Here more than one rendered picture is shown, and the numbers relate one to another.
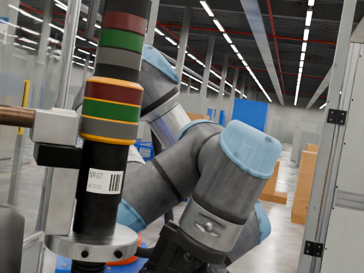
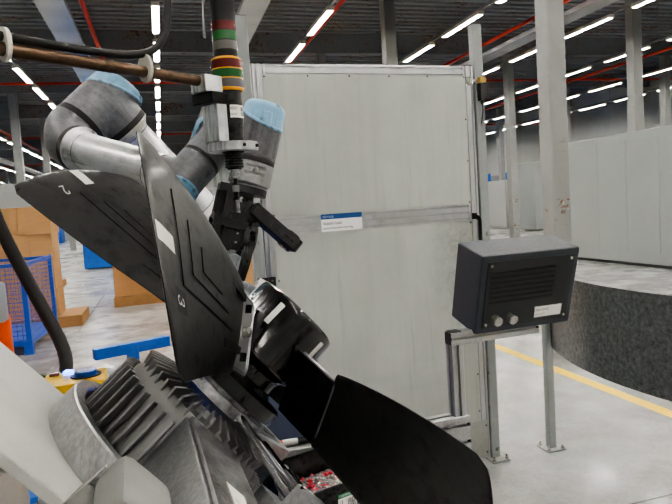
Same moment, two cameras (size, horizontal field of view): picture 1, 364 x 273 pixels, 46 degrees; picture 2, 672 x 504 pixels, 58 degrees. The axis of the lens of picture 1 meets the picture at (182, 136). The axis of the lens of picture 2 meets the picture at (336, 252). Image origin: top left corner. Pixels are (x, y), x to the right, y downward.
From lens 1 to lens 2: 63 cm
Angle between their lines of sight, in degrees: 30
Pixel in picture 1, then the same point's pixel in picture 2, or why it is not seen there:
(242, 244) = not seen: hidden behind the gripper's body
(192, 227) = (243, 174)
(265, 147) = (278, 110)
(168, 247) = (228, 196)
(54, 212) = (221, 128)
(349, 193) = (287, 219)
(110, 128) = (236, 81)
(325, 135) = not seen: hidden behind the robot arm
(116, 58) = (230, 44)
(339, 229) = (287, 258)
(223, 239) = (265, 177)
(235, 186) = (266, 139)
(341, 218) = not seen: hidden behind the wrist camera
